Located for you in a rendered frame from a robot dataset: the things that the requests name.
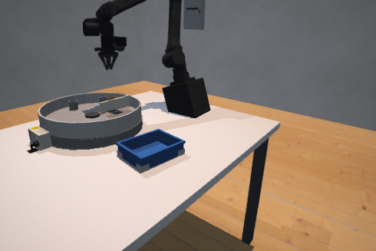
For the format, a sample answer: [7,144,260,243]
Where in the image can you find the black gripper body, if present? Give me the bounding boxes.
[94,35,118,54]

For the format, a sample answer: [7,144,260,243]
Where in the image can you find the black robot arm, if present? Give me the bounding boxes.
[83,0,196,86]

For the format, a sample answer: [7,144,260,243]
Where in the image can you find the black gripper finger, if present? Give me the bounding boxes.
[98,54,110,70]
[109,54,118,70]

